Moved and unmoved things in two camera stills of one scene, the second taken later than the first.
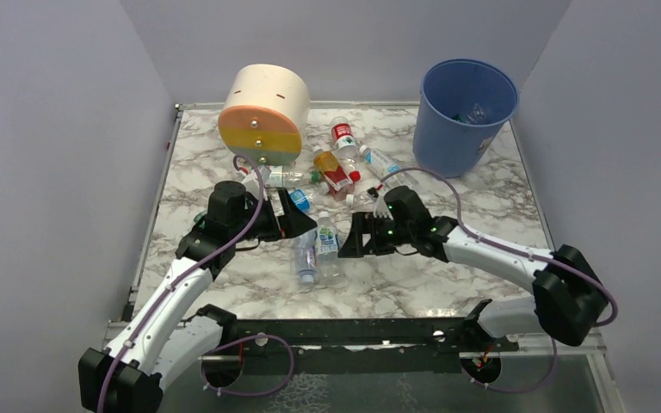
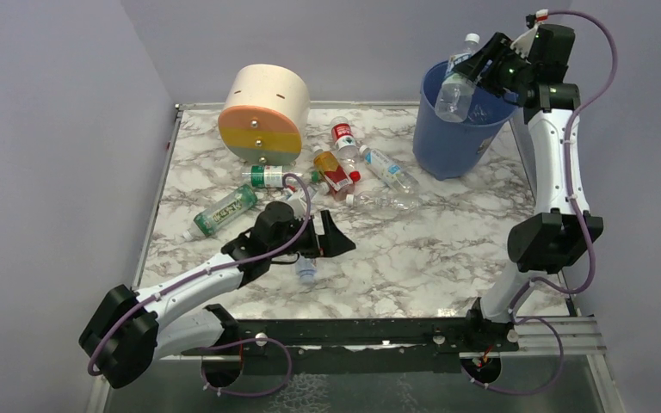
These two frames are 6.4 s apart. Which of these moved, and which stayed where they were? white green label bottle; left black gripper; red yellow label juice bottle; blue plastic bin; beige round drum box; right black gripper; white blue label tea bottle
Moved: left black gripper; right black gripper; white green label bottle
Stayed: red yellow label juice bottle; white blue label tea bottle; blue plastic bin; beige round drum box
